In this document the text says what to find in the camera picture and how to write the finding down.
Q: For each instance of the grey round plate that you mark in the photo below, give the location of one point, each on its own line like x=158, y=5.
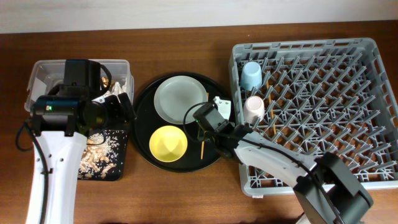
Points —
x=176, y=95

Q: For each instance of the pink cup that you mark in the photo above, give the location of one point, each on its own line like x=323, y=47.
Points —
x=253, y=109

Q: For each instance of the wooden chopstick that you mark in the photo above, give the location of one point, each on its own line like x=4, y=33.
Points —
x=203, y=142
x=272, y=111

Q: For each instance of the food scraps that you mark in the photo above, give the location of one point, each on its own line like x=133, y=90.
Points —
x=99, y=155

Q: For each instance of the grey plastic dishwasher rack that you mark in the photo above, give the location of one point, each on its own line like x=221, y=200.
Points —
x=327, y=96

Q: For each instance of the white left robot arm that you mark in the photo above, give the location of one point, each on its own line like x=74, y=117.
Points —
x=62, y=157

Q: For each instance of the gold foil wrapper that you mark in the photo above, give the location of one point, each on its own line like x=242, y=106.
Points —
x=104, y=82

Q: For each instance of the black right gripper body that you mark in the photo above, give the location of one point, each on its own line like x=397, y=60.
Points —
x=203, y=132

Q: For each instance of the light blue cup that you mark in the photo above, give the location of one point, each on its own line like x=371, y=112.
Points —
x=251, y=76

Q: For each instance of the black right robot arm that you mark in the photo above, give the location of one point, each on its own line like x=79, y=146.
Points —
x=325, y=187

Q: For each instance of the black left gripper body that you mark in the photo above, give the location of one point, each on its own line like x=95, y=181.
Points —
x=113, y=113

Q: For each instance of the white tissue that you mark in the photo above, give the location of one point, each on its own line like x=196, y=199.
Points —
x=115, y=90

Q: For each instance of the black rectangular tray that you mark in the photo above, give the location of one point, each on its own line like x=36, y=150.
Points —
x=119, y=155

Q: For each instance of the yellow bowl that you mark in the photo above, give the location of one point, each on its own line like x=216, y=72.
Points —
x=168, y=144

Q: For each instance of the clear plastic waste bin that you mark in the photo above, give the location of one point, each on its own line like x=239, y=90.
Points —
x=48, y=73

